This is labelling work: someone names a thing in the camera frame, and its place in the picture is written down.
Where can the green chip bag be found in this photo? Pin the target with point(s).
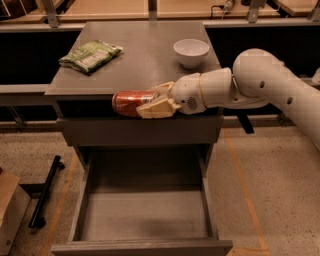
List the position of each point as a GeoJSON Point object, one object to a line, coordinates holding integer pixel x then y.
{"type": "Point", "coordinates": [91, 56]}

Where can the white bowl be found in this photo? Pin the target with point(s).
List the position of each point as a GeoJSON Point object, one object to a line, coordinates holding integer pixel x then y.
{"type": "Point", "coordinates": [190, 52]}

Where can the grey metal shelf rail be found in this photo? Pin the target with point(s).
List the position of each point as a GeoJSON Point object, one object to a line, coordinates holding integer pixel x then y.
{"type": "Point", "coordinates": [25, 95]}

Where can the black metal bar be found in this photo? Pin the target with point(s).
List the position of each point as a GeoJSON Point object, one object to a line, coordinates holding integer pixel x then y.
{"type": "Point", "coordinates": [37, 220]}

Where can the open grey middle drawer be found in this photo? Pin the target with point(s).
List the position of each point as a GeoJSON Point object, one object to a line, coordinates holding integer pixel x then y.
{"type": "Point", "coordinates": [144, 202]}

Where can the closed grey top drawer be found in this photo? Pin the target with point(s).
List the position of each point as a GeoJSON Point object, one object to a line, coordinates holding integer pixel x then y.
{"type": "Point", "coordinates": [134, 132]}

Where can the red coke can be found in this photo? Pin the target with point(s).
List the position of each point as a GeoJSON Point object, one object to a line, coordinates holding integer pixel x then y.
{"type": "Point", "coordinates": [126, 102]}

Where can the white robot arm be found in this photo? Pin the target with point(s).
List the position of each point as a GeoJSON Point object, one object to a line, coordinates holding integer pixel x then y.
{"type": "Point", "coordinates": [257, 78]}

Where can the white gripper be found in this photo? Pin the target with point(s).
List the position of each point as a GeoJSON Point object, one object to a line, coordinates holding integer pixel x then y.
{"type": "Point", "coordinates": [186, 93]}

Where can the grey drawer cabinet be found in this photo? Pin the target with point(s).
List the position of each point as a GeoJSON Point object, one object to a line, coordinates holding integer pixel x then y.
{"type": "Point", "coordinates": [148, 59]}

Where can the brown cardboard box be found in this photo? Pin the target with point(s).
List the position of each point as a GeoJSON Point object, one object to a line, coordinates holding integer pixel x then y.
{"type": "Point", "coordinates": [13, 204]}

